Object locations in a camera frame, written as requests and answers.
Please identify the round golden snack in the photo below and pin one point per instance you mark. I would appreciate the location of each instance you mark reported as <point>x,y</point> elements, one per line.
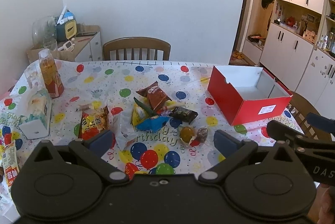
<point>186,135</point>

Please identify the black snack packet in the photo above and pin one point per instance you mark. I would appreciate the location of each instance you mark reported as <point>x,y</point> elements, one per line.
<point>184,114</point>

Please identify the white side cabinet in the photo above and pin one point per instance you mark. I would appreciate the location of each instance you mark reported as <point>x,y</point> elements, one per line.
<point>87,46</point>

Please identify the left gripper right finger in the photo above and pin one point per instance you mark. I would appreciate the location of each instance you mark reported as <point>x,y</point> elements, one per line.
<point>236,155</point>

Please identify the balloon pattern tablecloth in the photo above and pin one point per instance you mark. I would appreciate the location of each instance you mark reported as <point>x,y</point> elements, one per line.
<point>114,85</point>

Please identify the white handheld device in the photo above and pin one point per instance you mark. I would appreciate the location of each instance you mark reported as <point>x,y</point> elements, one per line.
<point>67,46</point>

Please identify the red yellow snack bag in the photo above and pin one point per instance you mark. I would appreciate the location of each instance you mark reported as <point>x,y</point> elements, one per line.
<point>93,122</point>

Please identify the tissue pack box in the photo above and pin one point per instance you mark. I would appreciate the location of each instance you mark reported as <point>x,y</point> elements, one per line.
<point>34,110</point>

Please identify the brown Oreo snack bag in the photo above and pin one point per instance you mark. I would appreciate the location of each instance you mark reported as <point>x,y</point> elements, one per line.
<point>155,95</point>

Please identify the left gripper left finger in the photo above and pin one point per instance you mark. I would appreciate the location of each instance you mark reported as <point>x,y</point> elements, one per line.
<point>89,153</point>

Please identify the green dark snack packet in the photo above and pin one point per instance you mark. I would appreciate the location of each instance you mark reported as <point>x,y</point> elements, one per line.
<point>149,111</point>

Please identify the round brown snack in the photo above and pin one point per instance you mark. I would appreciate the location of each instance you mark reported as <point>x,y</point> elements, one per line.
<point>202,134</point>

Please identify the white grey snack packet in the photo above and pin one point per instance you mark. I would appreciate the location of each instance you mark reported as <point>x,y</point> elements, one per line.
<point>123,129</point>

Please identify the blue yellow toy box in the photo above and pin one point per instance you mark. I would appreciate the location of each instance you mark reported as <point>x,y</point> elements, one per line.
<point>67,28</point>

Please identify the red white packet at edge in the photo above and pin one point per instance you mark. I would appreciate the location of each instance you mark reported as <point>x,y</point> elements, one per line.
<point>9,163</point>

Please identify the person right hand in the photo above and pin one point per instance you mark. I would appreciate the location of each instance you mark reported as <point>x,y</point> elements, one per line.
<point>322,209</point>

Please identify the wooden chair behind table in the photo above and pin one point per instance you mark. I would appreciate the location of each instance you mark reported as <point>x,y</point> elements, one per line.
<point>148,48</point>

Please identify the beige sausage stick snack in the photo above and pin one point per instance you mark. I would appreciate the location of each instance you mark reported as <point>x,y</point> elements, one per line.
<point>170,105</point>

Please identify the small wrapped candy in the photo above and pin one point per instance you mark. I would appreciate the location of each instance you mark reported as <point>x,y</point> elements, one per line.
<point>85,107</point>

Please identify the white wall cabinet unit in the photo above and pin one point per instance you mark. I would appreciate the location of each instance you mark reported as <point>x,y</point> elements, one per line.
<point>292,39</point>

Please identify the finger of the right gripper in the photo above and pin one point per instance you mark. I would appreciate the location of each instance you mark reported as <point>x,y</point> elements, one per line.
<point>281,132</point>
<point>322,123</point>

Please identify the wooden chair at right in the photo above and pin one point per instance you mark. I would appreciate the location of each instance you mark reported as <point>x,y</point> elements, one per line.
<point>299,107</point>

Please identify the clear glass jar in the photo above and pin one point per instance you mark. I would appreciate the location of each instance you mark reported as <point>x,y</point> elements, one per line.
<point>44,33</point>

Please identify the blue snack bag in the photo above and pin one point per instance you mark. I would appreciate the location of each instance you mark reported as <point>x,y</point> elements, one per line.
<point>153,124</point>

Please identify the red cardboard box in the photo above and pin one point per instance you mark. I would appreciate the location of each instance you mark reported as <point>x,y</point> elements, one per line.
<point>247,94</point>

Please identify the orange juice bottle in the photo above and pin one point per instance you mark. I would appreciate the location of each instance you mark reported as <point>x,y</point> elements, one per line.
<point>50,74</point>

